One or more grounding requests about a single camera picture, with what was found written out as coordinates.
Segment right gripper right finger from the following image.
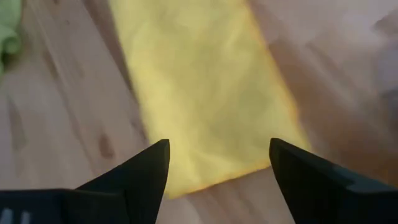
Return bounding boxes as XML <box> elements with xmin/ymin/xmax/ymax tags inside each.
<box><xmin>269</xmin><ymin>138</ymin><xmax>398</xmax><ymax>224</ymax></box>

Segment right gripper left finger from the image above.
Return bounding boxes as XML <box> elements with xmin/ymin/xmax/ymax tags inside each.
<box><xmin>0</xmin><ymin>139</ymin><xmax>171</xmax><ymax>224</ymax></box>

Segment yellow microfiber towel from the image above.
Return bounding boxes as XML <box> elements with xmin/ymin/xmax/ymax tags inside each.
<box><xmin>106</xmin><ymin>0</ymin><xmax>312</xmax><ymax>200</ymax></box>

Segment lime green microfiber towel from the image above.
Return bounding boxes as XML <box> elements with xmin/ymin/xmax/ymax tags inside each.
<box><xmin>0</xmin><ymin>0</ymin><xmax>24</xmax><ymax>76</ymax></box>

